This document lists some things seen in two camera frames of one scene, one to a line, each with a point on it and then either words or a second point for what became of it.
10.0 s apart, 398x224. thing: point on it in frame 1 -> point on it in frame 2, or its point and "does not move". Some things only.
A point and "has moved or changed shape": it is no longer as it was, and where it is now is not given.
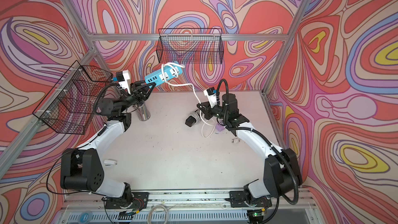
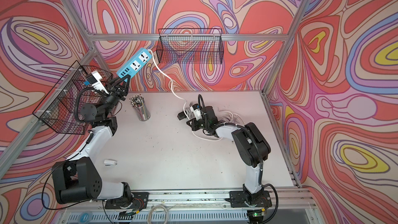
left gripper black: (136, 87) -> (117, 92)
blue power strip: (163, 75) -> (142, 57)
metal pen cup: (143, 113) does not move
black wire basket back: (190, 45) does not move
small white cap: (110, 162) does not move
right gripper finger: (206, 109) -> (193, 124)
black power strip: (191, 120) has moved or changed shape
